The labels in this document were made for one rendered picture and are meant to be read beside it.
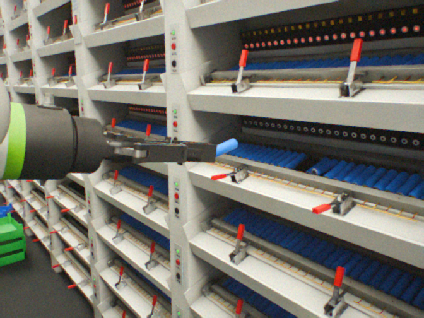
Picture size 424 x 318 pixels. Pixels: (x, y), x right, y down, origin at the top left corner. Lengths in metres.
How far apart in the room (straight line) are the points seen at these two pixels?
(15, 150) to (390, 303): 0.64
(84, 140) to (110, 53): 1.16
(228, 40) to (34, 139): 0.70
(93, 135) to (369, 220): 0.45
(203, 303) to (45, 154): 0.77
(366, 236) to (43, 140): 0.50
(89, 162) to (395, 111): 0.43
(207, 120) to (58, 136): 0.60
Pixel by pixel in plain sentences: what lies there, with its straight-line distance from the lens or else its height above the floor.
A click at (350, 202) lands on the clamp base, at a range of 0.70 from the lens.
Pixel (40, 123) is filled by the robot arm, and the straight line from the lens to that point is 0.47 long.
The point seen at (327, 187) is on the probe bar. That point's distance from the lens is 0.74.
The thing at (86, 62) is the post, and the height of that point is 1.20.
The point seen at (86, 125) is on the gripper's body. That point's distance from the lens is 0.50.
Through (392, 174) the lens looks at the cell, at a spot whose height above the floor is 0.97.
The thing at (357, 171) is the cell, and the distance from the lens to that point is 0.77.
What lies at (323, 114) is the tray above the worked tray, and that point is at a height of 1.08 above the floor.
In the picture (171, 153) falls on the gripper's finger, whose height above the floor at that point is 1.03.
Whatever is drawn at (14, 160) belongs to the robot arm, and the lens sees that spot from 0.46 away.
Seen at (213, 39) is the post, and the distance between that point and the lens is 1.02.
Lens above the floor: 1.13
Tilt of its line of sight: 12 degrees down
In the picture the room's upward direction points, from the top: straight up
